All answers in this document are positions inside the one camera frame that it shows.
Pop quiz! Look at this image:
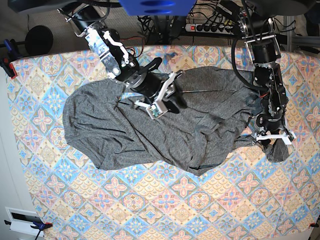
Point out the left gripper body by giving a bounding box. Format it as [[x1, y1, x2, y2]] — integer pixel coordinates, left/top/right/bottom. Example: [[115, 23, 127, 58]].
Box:
[[252, 114, 297, 145]]

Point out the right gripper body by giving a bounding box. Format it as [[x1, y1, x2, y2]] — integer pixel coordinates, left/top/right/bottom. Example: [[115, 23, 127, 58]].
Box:
[[131, 70, 183, 120]]

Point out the grey t-shirt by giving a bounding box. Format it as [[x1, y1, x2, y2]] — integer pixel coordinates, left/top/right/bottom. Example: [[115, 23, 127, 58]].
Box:
[[62, 66, 292, 177]]

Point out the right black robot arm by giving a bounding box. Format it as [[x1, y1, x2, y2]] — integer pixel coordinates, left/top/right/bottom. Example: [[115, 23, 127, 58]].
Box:
[[58, 0, 187, 120]]

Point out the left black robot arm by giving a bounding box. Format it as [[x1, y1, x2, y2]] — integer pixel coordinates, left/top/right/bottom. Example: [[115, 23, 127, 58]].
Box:
[[231, 1, 296, 146]]

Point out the black power strip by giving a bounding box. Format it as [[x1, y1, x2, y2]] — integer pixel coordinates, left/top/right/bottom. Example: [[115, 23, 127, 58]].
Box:
[[184, 23, 234, 35]]

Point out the patterned colourful tablecloth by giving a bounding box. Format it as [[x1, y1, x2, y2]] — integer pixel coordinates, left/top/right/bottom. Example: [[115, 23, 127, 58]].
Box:
[[6, 51, 320, 240]]

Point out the black round stool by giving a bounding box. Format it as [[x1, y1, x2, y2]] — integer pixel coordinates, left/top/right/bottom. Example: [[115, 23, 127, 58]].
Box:
[[24, 25, 54, 56]]

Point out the red blue table clamp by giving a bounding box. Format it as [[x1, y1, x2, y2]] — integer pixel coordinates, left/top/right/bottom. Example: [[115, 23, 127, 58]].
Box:
[[0, 39, 22, 79]]

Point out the orange blue corner clamp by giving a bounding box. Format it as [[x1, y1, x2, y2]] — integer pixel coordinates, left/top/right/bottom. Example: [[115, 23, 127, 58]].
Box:
[[4, 220, 53, 240]]

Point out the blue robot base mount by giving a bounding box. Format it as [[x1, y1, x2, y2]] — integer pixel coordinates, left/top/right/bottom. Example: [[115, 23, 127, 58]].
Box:
[[119, 0, 196, 17]]

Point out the white wall outlet box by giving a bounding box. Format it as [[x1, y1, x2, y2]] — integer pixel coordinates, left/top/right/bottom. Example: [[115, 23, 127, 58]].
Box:
[[5, 207, 42, 237]]

